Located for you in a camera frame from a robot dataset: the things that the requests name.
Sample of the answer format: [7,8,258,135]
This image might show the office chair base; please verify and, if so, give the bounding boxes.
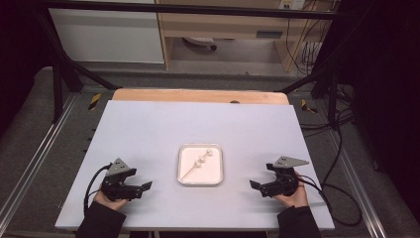
[182,37,218,52]

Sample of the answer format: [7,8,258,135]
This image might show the black metal frame bar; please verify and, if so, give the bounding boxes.
[43,1,338,21]

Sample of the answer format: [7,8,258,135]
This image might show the left hand-held gripper black cable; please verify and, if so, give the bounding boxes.
[83,163,114,216]

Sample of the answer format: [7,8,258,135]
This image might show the person's right hand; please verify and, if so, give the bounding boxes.
[272,174,310,209]

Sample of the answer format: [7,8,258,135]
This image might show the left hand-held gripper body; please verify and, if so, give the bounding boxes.
[100,158,144,202]

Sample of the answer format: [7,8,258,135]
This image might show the person's left hand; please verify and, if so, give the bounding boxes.
[93,190,128,211]

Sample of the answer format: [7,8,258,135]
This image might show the aluminium rail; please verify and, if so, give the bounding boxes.
[325,128,387,238]
[0,93,80,219]

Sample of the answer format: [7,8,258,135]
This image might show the white rectangular tray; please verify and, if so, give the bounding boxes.
[177,143,225,186]

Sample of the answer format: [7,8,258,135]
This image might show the right hand-held gripper black cable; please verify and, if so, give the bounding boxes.
[296,175,364,228]

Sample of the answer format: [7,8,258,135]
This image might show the yellow black tape marker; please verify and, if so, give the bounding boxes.
[88,93,102,111]
[300,98,319,114]

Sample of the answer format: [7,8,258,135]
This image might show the hanging black cables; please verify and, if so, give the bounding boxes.
[285,0,325,76]

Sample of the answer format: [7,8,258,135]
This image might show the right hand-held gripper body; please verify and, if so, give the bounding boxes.
[260,156,310,198]

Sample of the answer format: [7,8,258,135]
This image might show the white cabinet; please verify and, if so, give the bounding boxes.
[49,0,165,64]

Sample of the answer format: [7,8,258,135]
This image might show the light wooden desk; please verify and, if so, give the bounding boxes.
[155,0,333,73]

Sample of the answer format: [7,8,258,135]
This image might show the black metal stand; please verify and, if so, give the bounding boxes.
[280,49,341,125]
[34,6,123,124]

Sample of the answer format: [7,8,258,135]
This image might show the wooden table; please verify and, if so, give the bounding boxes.
[112,88,290,106]

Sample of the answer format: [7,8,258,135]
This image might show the white power socket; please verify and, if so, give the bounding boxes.
[278,0,306,10]

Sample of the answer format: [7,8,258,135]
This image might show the hand-held gripper black cable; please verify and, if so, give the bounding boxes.
[296,175,364,228]
[83,163,114,216]

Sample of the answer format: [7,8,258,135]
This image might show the black cables on floor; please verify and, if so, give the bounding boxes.
[298,83,356,140]

